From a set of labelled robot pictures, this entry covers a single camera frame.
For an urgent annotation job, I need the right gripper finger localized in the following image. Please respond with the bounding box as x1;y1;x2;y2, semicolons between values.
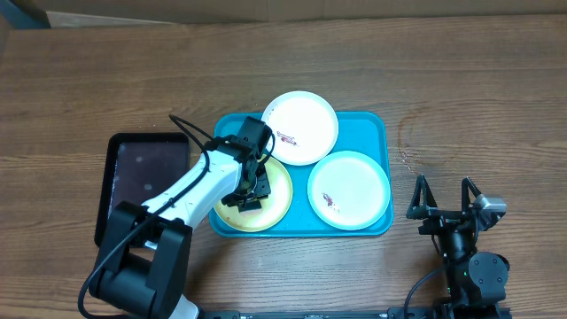
406;175;439;219
461;176;482;212

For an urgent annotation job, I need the yellow-green rimmed plate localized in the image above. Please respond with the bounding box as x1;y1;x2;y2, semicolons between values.
214;158;293;232

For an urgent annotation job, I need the green and pink sponge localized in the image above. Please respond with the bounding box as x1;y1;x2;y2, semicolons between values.
238;200;262;214

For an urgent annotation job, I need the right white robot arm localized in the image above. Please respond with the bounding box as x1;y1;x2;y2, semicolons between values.
402;175;511;318

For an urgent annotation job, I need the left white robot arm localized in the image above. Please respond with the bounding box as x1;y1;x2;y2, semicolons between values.
77;117;275;318

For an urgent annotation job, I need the teal plastic serving tray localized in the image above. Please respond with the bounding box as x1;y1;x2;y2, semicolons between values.
209;112;394;237

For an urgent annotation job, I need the black rectangular water tray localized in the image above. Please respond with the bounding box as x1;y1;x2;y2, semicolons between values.
94;132;190;245

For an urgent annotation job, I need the light blue rimmed plate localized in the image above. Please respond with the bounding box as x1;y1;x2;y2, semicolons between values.
307;151;392;231

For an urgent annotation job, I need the white plate with sauce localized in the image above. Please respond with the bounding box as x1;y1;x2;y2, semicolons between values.
261;90;338;166

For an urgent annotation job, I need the brown cardboard backdrop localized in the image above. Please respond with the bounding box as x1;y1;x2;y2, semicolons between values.
0;0;567;30

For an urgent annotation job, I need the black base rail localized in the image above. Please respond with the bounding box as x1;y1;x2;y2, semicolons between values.
198;307;442;319

